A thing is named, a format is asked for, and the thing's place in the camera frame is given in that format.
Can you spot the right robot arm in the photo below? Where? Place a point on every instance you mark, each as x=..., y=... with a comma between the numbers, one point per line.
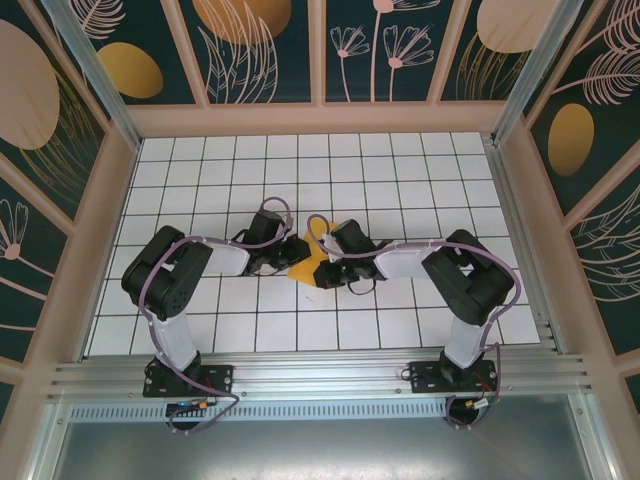
x=400, y=262

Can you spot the grey metal sheet panel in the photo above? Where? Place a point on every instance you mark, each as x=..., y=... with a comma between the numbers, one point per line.
x=320, y=450

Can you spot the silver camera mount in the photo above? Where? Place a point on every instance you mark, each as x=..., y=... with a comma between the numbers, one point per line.
x=330, y=246

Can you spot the aluminium mounting rail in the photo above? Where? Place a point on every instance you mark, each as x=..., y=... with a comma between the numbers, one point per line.
x=320, y=375

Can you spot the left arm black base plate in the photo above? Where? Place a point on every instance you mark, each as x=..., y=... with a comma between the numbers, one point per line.
x=220, y=377

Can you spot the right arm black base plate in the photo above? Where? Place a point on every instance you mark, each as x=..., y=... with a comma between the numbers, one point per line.
x=425, y=380

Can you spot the aluminium side rail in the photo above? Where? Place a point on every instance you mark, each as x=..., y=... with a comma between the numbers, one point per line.
x=506, y=190

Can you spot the aluminium frame post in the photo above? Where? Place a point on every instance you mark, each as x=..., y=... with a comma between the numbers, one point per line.
x=90, y=65
x=537, y=65

